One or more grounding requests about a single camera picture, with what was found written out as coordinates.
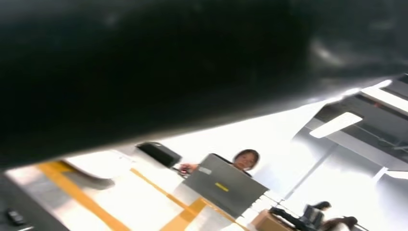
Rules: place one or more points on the brown cardboard box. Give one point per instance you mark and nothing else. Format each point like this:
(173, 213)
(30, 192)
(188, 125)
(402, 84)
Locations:
(264, 223)

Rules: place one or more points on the ceiling light panel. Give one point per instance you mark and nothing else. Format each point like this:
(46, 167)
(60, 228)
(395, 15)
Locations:
(385, 97)
(334, 125)

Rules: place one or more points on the person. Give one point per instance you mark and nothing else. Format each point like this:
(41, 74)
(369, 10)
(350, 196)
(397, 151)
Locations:
(322, 205)
(247, 161)

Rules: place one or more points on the grey laptop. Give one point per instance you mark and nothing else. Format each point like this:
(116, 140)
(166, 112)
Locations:
(223, 185)

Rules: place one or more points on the black zip case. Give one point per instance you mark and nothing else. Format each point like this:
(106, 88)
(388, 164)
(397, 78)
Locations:
(159, 154)

